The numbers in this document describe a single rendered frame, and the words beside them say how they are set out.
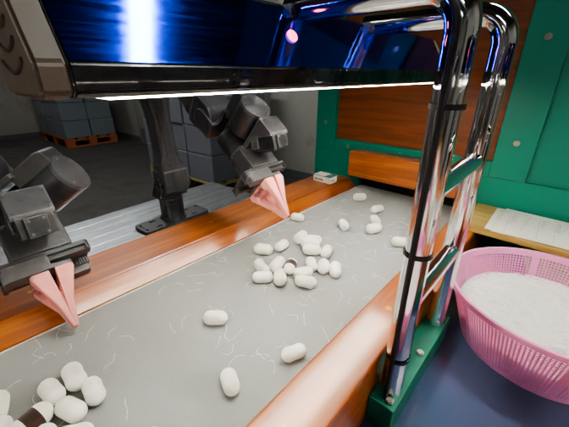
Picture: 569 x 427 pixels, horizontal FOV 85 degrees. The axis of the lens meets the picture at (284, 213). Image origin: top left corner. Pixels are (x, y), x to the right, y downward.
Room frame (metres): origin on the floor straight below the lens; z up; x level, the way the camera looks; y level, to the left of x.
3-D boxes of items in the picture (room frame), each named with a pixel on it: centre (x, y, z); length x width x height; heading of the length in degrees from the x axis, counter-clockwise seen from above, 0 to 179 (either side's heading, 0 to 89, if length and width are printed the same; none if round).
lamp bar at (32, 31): (0.42, -0.06, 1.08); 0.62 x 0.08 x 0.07; 138
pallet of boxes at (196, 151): (3.35, 0.84, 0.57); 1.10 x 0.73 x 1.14; 51
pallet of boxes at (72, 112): (5.53, 3.57, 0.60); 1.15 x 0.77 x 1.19; 51
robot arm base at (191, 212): (0.81, 0.32, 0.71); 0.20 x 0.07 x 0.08; 141
